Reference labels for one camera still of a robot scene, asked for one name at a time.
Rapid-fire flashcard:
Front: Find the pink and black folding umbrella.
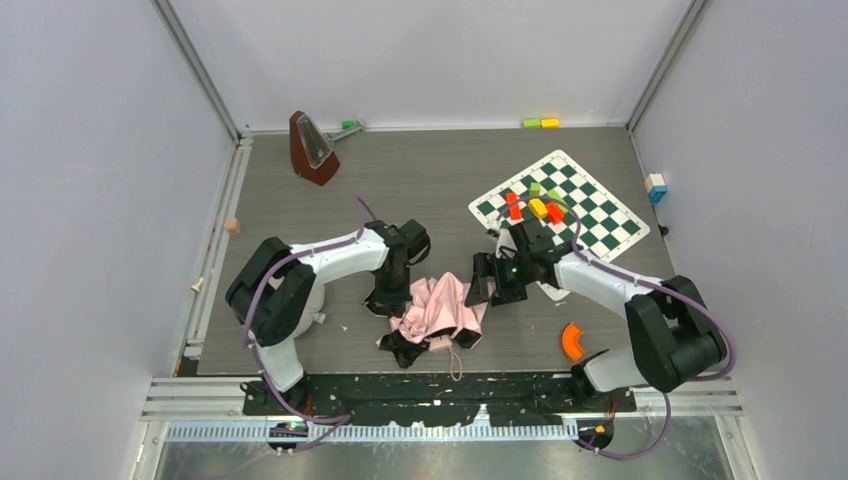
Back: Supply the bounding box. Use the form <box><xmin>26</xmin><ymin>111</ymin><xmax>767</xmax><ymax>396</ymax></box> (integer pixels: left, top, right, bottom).
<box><xmin>376</xmin><ymin>273</ymin><xmax>487</xmax><ymax>382</ymax></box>

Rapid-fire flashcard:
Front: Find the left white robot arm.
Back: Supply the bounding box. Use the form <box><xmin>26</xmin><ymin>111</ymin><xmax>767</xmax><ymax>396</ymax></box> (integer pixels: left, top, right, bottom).
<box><xmin>225</xmin><ymin>220</ymin><xmax>431</xmax><ymax>393</ymax></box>

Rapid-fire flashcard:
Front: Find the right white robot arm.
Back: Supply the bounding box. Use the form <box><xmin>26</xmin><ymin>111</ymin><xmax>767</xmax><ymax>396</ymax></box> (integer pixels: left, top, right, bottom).
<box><xmin>465</xmin><ymin>221</ymin><xmax>730</xmax><ymax>397</ymax></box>

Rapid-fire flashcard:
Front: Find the long red block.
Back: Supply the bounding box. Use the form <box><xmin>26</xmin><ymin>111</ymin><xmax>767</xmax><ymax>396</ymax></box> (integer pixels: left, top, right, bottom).
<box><xmin>505</xmin><ymin>192</ymin><xmax>523</xmax><ymax>221</ymax></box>

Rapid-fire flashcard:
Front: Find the yellow block on chessboard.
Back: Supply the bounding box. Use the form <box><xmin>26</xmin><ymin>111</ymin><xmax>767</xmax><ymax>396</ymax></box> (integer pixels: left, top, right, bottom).
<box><xmin>527</xmin><ymin>198</ymin><xmax>548</xmax><ymax>220</ymax></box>

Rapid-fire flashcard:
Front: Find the small red block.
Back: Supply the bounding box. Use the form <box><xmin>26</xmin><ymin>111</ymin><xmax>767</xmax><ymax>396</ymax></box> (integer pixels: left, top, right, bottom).
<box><xmin>546</xmin><ymin>203</ymin><xmax>565</xmax><ymax>225</ymax></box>

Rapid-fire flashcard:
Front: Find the orange curved block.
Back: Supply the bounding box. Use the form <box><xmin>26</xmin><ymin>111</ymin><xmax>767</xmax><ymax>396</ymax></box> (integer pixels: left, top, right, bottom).
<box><xmin>560</xmin><ymin>322</ymin><xmax>586</xmax><ymax>364</ymax></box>

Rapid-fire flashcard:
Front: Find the green white chessboard mat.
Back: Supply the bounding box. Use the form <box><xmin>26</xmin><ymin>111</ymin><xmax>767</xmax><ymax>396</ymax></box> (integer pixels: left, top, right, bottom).
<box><xmin>468</xmin><ymin>150</ymin><xmax>650</xmax><ymax>263</ymax></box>

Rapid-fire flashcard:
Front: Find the long green block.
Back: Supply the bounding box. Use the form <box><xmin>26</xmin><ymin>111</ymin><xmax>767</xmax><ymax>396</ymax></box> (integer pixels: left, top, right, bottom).
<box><xmin>546</xmin><ymin>190</ymin><xmax>569</xmax><ymax>214</ymax></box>

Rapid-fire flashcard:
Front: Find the brown wooden metronome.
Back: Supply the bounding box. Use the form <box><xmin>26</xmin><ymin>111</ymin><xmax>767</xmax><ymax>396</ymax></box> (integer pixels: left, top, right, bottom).
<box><xmin>289</xmin><ymin>111</ymin><xmax>340</xmax><ymax>186</ymax></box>

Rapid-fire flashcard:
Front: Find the blue and white block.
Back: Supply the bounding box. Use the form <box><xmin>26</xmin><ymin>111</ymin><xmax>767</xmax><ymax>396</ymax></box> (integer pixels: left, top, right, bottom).
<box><xmin>645</xmin><ymin>173</ymin><xmax>668</xmax><ymax>206</ymax></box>

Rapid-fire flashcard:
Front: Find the small wooden cube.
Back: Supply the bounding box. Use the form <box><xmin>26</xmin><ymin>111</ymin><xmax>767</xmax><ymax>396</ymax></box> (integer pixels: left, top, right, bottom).
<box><xmin>223</xmin><ymin>218</ymin><xmax>241</xmax><ymax>235</ymax></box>

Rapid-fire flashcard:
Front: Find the small white chess piece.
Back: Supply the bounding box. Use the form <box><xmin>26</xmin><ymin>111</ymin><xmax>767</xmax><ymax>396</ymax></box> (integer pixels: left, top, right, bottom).
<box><xmin>190</xmin><ymin>277</ymin><xmax>204</xmax><ymax>293</ymax></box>

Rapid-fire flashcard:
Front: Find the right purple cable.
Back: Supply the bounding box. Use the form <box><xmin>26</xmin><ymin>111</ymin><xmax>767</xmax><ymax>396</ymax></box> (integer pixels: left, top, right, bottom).
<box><xmin>493</xmin><ymin>193</ymin><xmax>738</xmax><ymax>461</ymax></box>

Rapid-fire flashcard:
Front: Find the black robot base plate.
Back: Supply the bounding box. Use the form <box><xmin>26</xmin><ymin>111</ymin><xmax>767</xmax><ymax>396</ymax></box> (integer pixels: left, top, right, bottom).
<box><xmin>284</xmin><ymin>372</ymin><xmax>636</xmax><ymax>427</ymax></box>

